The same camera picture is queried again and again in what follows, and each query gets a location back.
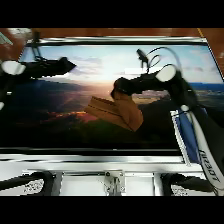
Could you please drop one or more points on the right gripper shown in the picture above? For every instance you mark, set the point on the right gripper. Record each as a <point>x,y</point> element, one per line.
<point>128,86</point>

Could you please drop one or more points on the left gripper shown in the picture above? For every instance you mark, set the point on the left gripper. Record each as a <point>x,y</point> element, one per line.
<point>60,67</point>

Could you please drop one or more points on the brown garment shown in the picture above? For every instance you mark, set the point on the brown garment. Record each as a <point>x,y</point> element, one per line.
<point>125,111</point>

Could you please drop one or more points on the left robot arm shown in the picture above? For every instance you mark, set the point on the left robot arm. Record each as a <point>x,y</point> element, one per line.
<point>13,67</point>

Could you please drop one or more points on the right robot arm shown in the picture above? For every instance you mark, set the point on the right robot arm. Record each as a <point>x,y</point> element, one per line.
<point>200,123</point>

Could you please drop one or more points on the silver frame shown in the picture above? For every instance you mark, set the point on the silver frame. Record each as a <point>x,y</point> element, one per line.
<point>110,165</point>

